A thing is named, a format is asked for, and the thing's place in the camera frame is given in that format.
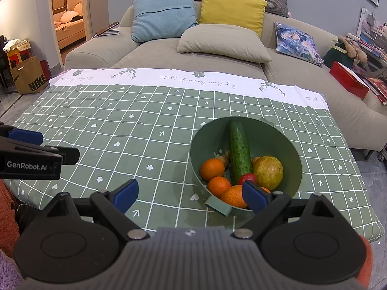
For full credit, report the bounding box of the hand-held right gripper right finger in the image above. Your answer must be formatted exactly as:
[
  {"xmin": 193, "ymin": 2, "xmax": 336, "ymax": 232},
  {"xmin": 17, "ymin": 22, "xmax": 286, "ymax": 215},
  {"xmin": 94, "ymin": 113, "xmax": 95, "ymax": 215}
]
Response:
[{"xmin": 232, "ymin": 180, "xmax": 343, "ymax": 242}]

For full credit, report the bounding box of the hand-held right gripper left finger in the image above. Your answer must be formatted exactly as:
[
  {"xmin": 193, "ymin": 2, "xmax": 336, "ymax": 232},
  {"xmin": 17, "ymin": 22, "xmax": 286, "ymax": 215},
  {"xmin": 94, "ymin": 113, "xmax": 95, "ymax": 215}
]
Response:
[{"xmin": 45, "ymin": 179, "xmax": 150, "ymax": 241}]

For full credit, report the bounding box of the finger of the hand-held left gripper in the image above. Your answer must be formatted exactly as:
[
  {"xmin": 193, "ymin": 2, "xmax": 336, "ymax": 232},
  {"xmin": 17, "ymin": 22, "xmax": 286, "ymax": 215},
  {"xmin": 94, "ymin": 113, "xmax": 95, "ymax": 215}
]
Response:
[
  {"xmin": 0, "ymin": 137, "xmax": 81, "ymax": 165},
  {"xmin": 0, "ymin": 125, "xmax": 44, "ymax": 146}
]

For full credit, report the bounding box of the small red fruit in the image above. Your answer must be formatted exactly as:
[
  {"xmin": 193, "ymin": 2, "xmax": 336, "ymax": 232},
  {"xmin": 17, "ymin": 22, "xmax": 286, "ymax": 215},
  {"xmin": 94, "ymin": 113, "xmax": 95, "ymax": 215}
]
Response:
[{"xmin": 239, "ymin": 173, "xmax": 258, "ymax": 186}]

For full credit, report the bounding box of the green bowl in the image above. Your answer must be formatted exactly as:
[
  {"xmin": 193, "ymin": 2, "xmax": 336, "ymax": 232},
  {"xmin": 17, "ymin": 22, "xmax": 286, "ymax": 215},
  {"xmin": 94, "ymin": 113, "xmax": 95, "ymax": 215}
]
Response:
[{"xmin": 189, "ymin": 116, "xmax": 303, "ymax": 217}]

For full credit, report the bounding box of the orange fleece garment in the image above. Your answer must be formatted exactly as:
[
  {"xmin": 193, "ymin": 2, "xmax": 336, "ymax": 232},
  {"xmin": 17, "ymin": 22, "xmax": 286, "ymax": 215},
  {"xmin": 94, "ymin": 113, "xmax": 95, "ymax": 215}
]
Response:
[{"xmin": 0, "ymin": 180, "xmax": 375, "ymax": 287}]

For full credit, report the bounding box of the cucumber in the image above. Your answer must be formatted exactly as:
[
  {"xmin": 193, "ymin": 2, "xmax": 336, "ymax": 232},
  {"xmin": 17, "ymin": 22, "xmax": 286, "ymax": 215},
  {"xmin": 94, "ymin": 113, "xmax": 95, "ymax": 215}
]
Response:
[{"xmin": 228, "ymin": 118, "xmax": 252, "ymax": 185}]

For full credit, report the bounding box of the brown paper bag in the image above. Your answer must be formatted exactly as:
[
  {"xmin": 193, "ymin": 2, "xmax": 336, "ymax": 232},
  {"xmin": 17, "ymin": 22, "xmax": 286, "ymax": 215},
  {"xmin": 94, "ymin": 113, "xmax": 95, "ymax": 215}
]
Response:
[{"xmin": 11, "ymin": 56, "xmax": 49, "ymax": 95}]

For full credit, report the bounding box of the green checked tablecloth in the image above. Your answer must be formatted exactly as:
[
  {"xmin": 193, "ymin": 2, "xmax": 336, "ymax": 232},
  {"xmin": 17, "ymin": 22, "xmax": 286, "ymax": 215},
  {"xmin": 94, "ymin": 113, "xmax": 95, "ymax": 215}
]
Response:
[{"xmin": 6, "ymin": 68, "xmax": 383, "ymax": 244}]

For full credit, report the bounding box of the red plastic stool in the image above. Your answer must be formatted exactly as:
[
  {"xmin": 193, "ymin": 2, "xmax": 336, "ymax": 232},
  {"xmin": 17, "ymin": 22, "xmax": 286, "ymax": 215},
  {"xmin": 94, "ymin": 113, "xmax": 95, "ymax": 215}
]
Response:
[{"xmin": 7, "ymin": 48, "xmax": 31, "ymax": 67}]

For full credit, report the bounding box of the purple fleece cloth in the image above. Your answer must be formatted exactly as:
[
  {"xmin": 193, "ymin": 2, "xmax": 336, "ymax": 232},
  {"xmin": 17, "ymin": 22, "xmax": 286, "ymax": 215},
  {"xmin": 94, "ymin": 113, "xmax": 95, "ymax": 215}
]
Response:
[{"xmin": 0, "ymin": 252, "xmax": 23, "ymax": 290}]

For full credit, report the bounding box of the beige sofa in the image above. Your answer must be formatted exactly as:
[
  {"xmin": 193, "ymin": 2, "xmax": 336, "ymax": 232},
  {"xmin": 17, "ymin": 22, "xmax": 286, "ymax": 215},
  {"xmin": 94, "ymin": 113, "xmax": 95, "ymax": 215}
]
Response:
[{"xmin": 64, "ymin": 4, "xmax": 387, "ymax": 152}]

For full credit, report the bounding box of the dark stick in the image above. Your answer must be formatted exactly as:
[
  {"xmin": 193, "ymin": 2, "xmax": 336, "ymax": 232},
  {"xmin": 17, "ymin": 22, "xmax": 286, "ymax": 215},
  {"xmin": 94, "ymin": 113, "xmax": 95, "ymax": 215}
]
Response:
[{"xmin": 96, "ymin": 21, "xmax": 120, "ymax": 37}]

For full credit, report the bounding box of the red box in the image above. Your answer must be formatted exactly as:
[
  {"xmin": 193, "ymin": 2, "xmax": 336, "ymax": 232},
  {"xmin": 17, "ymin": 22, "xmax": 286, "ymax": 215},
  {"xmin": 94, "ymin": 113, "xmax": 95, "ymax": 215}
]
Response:
[{"xmin": 329, "ymin": 61, "xmax": 370, "ymax": 100}]

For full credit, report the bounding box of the beige cushion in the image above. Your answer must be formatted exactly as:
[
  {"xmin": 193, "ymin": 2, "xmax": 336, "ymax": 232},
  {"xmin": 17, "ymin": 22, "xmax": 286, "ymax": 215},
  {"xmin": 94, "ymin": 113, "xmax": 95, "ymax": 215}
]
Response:
[{"xmin": 177, "ymin": 24, "xmax": 272, "ymax": 63}]

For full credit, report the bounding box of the blue printed cushion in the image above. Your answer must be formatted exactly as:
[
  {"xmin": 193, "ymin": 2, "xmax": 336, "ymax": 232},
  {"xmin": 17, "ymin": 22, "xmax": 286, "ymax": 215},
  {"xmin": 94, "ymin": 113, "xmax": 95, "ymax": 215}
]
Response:
[{"xmin": 274, "ymin": 22, "xmax": 325, "ymax": 67}]

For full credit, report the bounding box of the dark green bag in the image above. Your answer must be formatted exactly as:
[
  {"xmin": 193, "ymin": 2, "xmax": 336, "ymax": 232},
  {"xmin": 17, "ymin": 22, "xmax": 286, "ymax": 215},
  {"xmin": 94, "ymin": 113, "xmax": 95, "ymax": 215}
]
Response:
[{"xmin": 323, "ymin": 39, "xmax": 354, "ymax": 68}]

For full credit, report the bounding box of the pile of books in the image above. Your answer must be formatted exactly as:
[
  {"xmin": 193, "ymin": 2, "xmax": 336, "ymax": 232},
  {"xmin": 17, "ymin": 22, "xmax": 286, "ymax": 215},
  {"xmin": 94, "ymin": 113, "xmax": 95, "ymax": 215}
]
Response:
[{"xmin": 348, "ymin": 33, "xmax": 387, "ymax": 105}]

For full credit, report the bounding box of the light blue cushion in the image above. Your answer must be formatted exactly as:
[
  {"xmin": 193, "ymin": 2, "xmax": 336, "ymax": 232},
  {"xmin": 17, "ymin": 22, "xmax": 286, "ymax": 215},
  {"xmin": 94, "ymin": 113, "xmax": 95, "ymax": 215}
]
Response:
[{"xmin": 131, "ymin": 0, "xmax": 198, "ymax": 42}]

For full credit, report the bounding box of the beige plush toy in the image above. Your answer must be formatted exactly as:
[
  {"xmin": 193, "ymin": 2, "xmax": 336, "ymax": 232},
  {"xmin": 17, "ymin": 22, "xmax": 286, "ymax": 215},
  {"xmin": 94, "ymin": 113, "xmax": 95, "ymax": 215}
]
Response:
[{"xmin": 338, "ymin": 35, "xmax": 368, "ymax": 64}]

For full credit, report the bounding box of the yellow cushion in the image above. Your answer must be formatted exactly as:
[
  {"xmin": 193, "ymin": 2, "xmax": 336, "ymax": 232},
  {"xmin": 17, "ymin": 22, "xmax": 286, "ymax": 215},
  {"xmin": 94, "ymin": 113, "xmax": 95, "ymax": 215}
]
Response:
[{"xmin": 199, "ymin": 0, "xmax": 268, "ymax": 38}]

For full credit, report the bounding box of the white rack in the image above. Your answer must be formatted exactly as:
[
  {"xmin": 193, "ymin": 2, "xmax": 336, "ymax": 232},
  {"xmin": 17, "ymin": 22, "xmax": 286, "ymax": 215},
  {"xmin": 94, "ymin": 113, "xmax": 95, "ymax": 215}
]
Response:
[{"xmin": 357, "ymin": 7, "xmax": 387, "ymax": 46}]

